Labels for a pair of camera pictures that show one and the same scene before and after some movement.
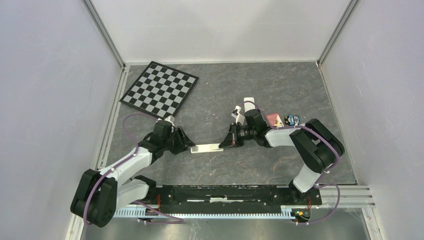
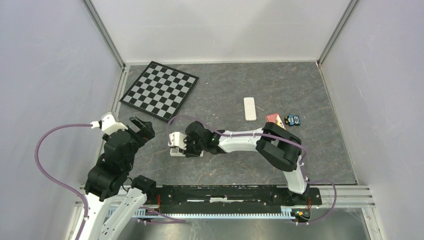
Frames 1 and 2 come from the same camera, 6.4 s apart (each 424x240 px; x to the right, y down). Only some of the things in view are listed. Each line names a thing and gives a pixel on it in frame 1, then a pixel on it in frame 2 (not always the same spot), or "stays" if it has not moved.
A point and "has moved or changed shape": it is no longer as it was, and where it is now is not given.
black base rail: x=233 y=198 stays
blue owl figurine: x=291 y=120 stays
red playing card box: x=275 y=121 stays
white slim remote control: x=206 y=148 has moved or changed shape
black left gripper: x=184 y=142 to x=144 y=134
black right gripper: x=231 y=139 to x=188 y=150
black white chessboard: x=160 y=91 stays
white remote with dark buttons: x=249 y=106 stays
